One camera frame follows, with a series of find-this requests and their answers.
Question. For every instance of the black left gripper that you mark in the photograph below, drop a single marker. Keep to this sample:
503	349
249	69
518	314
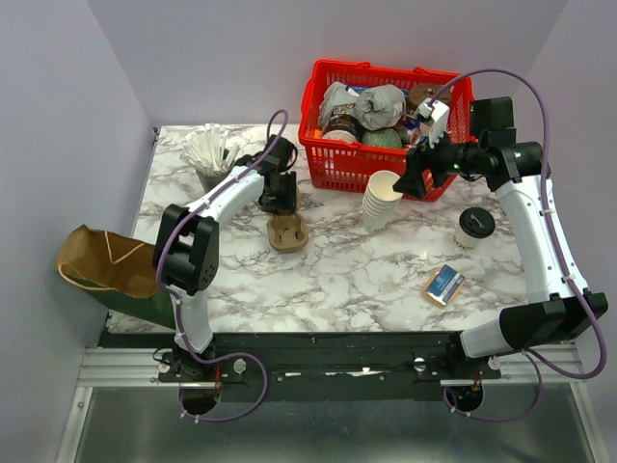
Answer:
288	202

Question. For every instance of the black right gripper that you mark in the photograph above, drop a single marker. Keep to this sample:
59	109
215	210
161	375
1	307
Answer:
412	182

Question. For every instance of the brown cardboard cup carrier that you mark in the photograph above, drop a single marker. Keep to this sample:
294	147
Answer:
288	232

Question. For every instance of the black plastic cup lid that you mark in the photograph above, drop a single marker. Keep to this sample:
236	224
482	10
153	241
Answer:
477	222

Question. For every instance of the white paper cup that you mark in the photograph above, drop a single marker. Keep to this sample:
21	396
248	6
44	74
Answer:
465	241

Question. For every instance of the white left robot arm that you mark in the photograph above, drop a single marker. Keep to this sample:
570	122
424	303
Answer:
186	254

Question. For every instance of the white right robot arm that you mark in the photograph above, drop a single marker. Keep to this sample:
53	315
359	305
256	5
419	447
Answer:
556	291

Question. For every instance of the stack of paper cups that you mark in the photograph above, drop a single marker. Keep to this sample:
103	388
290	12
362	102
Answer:
379	200

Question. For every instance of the green netted melon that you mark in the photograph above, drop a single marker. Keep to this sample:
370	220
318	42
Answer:
385	138

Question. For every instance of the red plastic shopping basket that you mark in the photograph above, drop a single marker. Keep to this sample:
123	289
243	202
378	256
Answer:
339	165

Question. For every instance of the grey plastic mailer bag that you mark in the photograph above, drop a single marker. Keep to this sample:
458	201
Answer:
373	108

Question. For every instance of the brown lidded round box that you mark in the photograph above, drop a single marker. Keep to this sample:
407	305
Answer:
419	92

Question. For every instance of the black labelled tub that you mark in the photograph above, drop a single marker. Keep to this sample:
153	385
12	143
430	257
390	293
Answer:
342	125

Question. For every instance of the blue orange card box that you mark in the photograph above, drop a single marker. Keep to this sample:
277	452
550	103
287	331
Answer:
443	286

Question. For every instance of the brown green paper bag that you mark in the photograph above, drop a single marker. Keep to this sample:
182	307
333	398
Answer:
117	272

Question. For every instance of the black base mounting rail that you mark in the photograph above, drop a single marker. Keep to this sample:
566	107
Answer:
239	367

